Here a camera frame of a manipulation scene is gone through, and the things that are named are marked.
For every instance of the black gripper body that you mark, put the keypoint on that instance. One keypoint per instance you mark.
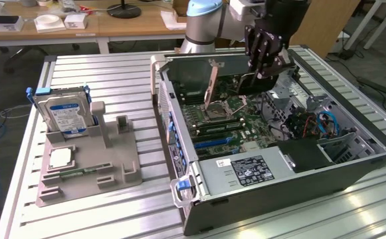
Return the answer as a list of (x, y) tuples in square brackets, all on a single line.
[(285, 20)]

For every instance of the black NVIDIA graphics card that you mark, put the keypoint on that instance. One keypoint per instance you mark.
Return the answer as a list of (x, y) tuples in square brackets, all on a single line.
[(259, 87)]

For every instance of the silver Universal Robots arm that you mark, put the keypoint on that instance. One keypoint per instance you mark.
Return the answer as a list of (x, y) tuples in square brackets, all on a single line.
[(201, 22)]

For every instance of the metal drive cage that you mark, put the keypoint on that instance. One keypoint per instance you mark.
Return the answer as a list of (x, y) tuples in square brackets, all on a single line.
[(285, 104)]

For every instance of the white power device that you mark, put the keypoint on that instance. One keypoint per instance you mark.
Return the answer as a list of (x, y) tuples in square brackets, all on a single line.
[(340, 42)]

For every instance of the metal socket cover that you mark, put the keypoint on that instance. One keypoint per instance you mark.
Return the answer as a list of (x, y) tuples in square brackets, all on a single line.
[(236, 103)]

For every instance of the black power adapter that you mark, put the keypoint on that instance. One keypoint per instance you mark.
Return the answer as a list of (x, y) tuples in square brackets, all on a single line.
[(347, 54)]

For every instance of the green motherboard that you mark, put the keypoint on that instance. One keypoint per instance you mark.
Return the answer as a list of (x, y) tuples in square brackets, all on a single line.
[(252, 124)]

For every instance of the CPU socket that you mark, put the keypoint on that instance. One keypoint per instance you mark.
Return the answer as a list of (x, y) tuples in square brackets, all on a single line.
[(217, 112)]

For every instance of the white paper stack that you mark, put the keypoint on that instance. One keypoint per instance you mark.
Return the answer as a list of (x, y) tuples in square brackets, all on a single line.
[(172, 22)]

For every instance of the brown cardboard box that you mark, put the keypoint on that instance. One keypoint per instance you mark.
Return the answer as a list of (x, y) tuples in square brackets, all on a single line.
[(180, 7)]

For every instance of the labelled black RAM stick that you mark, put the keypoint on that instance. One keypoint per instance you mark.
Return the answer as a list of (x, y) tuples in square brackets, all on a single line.
[(219, 127)]

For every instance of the black stand base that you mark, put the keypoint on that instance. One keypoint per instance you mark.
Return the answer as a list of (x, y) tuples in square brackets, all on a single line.
[(384, 87)]

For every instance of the silver chipset heatsink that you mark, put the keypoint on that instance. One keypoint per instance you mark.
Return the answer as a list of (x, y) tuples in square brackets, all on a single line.
[(249, 147)]

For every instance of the grey disk bay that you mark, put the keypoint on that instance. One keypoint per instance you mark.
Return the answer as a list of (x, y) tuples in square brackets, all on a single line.
[(336, 142)]

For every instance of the blue expansion slot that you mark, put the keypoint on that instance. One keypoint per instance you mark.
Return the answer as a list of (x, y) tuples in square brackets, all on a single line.
[(208, 144)]

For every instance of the wooden desk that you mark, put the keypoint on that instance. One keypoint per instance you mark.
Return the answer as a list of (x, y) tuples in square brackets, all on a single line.
[(129, 27)]

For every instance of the black lamp base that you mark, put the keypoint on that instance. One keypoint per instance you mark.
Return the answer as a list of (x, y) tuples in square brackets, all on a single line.
[(124, 11)]

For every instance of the grey power supply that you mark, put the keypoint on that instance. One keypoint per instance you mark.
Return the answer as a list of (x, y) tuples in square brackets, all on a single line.
[(212, 174)]

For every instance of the black open PC case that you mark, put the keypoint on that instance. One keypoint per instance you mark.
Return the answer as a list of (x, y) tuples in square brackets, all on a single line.
[(279, 199)]

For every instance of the white labelled box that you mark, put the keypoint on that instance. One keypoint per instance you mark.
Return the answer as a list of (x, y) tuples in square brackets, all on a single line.
[(74, 22)]

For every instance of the blue case latch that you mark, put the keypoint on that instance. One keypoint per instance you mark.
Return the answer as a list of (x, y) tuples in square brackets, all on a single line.
[(181, 186)]

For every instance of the white round holder box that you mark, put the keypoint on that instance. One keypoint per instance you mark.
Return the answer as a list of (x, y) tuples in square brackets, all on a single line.
[(48, 25)]

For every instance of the grey cup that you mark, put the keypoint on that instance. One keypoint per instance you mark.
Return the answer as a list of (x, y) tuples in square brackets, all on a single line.
[(28, 2)]

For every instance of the black chair base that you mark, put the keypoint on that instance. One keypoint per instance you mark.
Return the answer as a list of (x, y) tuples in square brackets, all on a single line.
[(16, 56)]

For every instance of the green RAM stick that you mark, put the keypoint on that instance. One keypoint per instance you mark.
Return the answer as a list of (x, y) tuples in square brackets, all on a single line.
[(78, 171)]

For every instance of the silver CPU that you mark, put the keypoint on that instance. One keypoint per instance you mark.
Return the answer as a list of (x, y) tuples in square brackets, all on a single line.
[(60, 158)]

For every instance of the grey parts rack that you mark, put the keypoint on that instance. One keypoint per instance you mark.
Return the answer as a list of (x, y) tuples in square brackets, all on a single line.
[(89, 184)]

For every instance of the white box with black top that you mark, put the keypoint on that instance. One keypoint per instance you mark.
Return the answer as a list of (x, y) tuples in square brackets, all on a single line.
[(8, 25)]

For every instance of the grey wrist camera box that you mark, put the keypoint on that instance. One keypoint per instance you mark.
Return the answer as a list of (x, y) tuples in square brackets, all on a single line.
[(243, 8)]

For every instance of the white table frame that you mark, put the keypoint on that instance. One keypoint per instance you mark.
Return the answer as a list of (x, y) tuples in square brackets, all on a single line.
[(362, 23)]

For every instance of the hard disk with blue bracket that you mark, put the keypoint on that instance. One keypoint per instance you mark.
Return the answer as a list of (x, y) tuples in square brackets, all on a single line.
[(64, 114)]

